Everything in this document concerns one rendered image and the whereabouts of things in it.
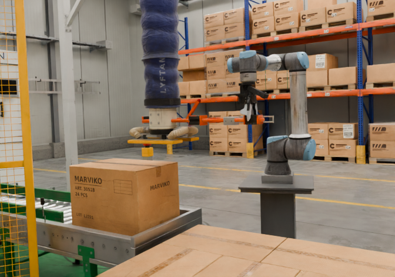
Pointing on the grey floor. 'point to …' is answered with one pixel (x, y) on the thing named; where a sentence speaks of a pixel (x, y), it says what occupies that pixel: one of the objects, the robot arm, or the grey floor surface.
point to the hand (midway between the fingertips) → (253, 119)
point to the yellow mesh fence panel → (23, 123)
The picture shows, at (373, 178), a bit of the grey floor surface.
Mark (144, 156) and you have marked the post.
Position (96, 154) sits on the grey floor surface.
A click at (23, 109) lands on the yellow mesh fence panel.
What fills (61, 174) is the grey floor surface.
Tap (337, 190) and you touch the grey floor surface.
